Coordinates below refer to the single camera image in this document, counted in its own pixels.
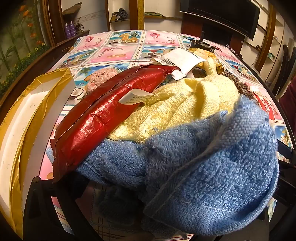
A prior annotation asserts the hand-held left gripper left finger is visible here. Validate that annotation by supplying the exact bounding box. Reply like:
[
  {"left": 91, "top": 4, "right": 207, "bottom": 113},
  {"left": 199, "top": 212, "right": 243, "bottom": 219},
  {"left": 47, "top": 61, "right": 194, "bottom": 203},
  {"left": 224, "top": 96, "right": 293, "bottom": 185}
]
[{"left": 23, "top": 173, "right": 102, "bottom": 241}]

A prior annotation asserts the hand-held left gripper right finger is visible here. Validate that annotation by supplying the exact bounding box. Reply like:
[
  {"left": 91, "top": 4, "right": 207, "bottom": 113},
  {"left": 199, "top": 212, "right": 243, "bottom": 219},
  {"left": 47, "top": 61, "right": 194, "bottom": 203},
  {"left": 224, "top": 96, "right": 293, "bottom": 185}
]
[{"left": 264, "top": 140, "right": 296, "bottom": 222}]

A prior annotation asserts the blue terry towel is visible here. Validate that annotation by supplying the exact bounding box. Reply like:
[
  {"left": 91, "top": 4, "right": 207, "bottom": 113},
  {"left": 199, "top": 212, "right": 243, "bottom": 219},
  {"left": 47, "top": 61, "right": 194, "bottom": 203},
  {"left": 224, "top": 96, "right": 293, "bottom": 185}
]
[{"left": 75, "top": 94, "right": 279, "bottom": 239}]

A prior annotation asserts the brown metal scrubber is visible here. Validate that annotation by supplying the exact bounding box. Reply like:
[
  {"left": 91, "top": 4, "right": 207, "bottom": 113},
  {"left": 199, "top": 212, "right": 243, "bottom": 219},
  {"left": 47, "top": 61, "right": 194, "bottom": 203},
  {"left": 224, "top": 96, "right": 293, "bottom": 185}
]
[{"left": 220, "top": 71, "right": 251, "bottom": 94}]

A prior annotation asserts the red foil packet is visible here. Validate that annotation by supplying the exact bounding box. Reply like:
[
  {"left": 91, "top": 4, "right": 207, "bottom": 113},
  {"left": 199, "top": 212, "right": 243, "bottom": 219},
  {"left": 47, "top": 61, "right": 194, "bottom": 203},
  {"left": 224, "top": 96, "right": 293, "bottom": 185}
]
[{"left": 50, "top": 64, "right": 178, "bottom": 183}]

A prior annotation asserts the yellow terry towel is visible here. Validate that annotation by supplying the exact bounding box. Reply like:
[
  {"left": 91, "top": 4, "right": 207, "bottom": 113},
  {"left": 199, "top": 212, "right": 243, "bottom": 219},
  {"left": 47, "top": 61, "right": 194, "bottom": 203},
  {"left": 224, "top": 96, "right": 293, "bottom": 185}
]
[{"left": 107, "top": 57, "right": 240, "bottom": 143}]

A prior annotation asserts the pink plush toy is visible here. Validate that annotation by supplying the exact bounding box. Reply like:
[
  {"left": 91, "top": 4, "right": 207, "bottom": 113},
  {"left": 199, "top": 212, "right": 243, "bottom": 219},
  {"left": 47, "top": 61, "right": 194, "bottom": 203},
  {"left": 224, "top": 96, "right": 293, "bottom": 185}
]
[{"left": 87, "top": 67, "right": 117, "bottom": 93}]

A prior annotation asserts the white printed packet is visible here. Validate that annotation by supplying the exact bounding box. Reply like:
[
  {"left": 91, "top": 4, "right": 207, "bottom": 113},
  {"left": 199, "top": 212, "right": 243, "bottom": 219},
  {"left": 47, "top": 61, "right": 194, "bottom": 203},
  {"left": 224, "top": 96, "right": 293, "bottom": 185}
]
[{"left": 155, "top": 47, "right": 207, "bottom": 80}]

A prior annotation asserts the red and white packet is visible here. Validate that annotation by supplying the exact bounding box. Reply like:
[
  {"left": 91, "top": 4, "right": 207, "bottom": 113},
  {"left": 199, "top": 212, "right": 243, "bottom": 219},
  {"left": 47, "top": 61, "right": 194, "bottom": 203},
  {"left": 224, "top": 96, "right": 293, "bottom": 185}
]
[{"left": 252, "top": 90, "right": 275, "bottom": 121}]

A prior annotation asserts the dark wooden chair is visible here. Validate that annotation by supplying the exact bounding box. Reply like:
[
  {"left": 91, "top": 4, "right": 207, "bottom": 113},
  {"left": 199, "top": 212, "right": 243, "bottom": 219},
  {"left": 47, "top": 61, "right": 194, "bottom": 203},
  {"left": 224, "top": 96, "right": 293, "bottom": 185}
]
[{"left": 272, "top": 44, "right": 296, "bottom": 98}]

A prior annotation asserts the gold snack packet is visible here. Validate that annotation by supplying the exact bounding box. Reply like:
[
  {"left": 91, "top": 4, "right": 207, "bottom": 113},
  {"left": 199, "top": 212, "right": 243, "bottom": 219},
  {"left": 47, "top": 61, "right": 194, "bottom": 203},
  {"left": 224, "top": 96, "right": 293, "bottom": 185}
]
[{"left": 188, "top": 47, "right": 223, "bottom": 70}]

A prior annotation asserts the black device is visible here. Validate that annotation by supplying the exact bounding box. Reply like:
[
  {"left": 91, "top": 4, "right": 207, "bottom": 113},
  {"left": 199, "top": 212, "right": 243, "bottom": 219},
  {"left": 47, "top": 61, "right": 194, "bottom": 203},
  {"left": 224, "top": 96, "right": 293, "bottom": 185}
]
[{"left": 190, "top": 31, "right": 216, "bottom": 52}]

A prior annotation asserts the white paper label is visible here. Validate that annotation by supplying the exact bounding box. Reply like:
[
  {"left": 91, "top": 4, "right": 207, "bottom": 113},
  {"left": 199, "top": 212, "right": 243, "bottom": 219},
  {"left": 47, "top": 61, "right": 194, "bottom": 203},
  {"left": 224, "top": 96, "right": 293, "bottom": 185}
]
[{"left": 120, "top": 89, "right": 154, "bottom": 105}]

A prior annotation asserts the black television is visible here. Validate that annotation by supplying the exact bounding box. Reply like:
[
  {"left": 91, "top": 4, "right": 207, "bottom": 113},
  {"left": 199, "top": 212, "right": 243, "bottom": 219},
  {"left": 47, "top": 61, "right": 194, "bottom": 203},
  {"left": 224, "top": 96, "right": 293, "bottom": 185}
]
[{"left": 179, "top": 0, "right": 260, "bottom": 41}]

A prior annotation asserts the printed tablecloth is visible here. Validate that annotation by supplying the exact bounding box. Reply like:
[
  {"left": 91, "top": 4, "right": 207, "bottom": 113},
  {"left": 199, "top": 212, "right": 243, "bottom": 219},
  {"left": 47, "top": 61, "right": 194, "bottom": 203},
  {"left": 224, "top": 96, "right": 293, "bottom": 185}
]
[{"left": 39, "top": 30, "right": 294, "bottom": 241}]

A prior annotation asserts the dark shelf object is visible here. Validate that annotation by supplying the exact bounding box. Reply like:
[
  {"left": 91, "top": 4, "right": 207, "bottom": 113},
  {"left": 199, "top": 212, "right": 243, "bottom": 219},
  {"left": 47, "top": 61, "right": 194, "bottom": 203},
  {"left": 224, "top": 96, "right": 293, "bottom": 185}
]
[{"left": 110, "top": 8, "right": 129, "bottom": 22}]

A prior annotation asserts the floral wall poster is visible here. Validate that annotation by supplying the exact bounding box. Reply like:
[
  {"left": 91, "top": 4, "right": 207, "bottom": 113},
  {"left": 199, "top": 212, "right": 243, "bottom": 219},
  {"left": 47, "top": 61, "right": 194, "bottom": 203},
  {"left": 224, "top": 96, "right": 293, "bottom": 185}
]
[{"left": 0, "top": 0, "right": 50, "bottom": 98}]

